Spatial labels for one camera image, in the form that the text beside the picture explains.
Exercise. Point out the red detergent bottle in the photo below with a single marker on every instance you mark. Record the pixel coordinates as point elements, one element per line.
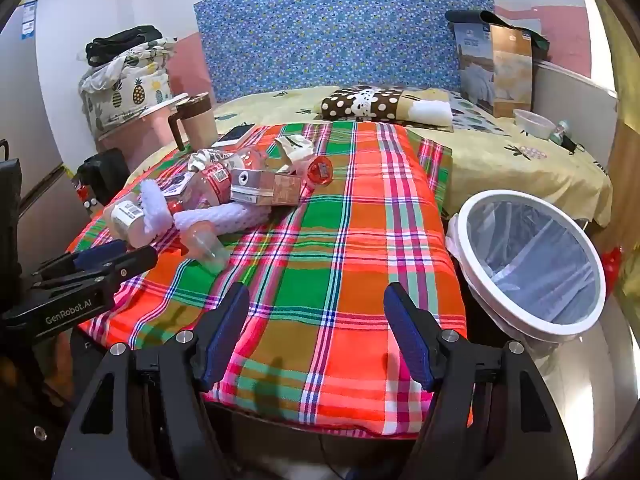
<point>611,262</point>

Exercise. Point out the brown drink carton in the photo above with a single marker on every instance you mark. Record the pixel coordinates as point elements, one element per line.
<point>265,187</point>

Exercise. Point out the white round trash bin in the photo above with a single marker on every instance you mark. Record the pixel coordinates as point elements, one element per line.
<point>500,317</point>

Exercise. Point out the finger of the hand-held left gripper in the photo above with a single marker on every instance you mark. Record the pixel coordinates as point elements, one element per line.
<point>100,255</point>
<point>135,262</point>

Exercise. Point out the black cloth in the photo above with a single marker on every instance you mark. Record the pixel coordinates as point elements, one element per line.
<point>125,40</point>

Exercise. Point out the pineapple print bedding bundle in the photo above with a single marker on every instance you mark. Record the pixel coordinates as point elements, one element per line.
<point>130,90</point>

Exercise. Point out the clear bottle red label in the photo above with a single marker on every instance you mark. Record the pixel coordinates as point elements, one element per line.
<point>250,160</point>

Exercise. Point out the black face mask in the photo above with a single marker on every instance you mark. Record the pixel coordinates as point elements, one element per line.
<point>570,142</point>

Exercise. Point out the brown polka dot pillow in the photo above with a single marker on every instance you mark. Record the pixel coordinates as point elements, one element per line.
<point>350,102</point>

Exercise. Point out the small green bottle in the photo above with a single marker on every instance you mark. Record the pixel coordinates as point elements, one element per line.
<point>560,131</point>

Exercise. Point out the white plastic bowl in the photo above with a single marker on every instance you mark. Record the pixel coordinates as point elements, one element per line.
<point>532,122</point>

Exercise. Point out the wooden board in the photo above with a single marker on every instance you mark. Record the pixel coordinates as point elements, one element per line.
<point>625,150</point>

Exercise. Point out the black backpack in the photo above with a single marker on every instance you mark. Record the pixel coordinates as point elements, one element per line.
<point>105,175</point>

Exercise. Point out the white cabinet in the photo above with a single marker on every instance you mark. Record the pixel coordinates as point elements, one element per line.
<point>570,95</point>

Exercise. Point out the clear plastic bin liner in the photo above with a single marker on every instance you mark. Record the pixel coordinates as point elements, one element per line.
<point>540,260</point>

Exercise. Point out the white paper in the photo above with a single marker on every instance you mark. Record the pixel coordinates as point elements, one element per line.
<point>295,147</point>

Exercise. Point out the yellow fruit print bedsheet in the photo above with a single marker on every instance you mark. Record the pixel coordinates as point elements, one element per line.
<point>500,170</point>

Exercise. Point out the clear plastic cup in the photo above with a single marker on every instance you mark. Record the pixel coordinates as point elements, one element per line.
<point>207,250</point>

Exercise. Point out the fruit print pillow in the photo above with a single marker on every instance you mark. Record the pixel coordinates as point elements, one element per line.
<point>470,115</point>

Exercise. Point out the small cup red lid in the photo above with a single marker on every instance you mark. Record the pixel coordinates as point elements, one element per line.
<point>320,169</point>

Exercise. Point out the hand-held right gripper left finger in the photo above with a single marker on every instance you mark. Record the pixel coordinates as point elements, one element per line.
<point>227,330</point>

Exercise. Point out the blue floral headboard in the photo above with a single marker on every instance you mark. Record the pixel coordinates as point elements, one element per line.
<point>325,35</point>

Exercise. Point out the grey refrigerator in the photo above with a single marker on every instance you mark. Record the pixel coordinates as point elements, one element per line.
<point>30,110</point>

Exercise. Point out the pink storage box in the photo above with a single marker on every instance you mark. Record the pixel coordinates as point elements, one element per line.
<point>150,130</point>

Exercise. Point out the white knitted sock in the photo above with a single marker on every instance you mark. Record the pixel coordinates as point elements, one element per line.
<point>152,205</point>
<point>225,217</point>

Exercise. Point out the clear bottle pink label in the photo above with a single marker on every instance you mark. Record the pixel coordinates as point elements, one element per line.
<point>205,187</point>

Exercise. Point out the red green plaid blanket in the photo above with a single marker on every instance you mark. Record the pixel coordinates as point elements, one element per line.
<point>325,260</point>

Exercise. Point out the clear bottle white label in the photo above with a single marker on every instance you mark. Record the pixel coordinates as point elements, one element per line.
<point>125,217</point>

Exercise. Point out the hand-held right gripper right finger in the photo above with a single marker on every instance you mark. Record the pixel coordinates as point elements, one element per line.
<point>407,330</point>

